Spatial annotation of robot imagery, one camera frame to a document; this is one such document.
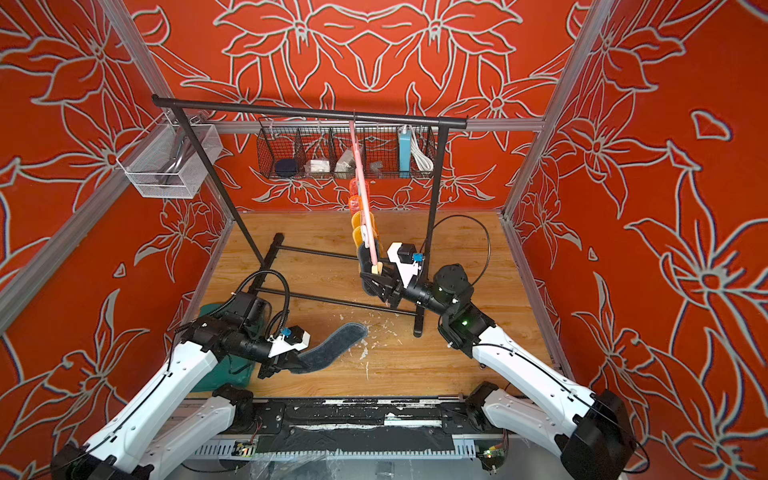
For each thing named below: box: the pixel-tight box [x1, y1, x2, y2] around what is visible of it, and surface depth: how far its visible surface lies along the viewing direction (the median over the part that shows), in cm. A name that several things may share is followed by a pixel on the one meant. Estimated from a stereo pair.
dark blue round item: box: [276, 158, 297, 177], surface depth 99 cm
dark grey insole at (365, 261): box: [359, 242, 373, 275], surface depth 73 cm
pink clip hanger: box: [349, 120, 378, 267], surface depth 58 cm
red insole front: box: [349, 194, 364, 213], surface depth 76 cm
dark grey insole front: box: [294, 323, 368, 375], surface depth 66 cm
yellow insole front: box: [352, 225, 363, 247], surface depth 71 cm
